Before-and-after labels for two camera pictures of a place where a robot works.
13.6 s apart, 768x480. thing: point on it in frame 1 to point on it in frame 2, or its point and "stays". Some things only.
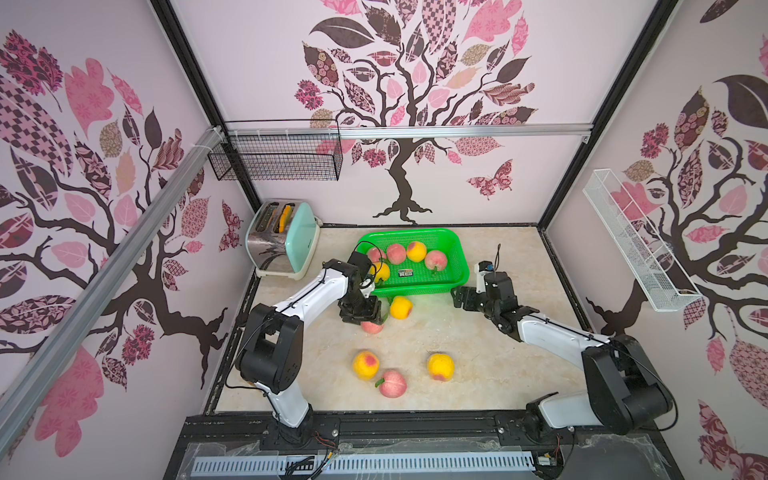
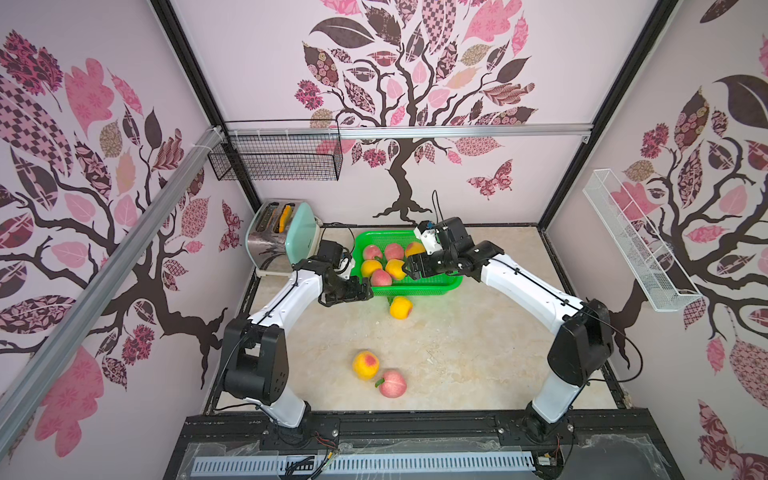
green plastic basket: [419, 261] stays
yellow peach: [441, 367] to [395, 268]
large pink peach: [396, 254] stays
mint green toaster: [282, 237] stays
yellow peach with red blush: [416, 251] stays
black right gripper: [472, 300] to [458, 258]
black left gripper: [370, 313] to [351, 294]
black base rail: [596, 454] stays
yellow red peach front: [366, 365] stays
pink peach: [372, 328] to [381, 278]
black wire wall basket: [282, 150] stays
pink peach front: [393, 384] stays
